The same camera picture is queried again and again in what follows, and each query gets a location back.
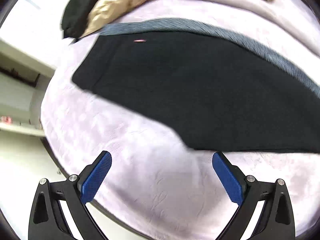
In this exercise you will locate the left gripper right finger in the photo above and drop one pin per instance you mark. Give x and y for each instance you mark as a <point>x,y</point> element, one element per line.
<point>276,220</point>

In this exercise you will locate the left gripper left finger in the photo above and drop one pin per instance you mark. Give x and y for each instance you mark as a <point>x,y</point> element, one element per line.
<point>47,220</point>

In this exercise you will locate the black pants grey patterned waistband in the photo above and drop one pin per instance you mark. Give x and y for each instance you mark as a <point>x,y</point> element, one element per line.
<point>217,89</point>

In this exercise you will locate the lavender embossed blanket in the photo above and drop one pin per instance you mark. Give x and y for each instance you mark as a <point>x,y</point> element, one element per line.
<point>157,186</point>

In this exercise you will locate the white shelf cabinet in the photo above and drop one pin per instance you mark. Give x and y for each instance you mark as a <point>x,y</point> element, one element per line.
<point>24,81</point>

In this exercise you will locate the black garment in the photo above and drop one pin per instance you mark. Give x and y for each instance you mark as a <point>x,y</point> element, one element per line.
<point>75,17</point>

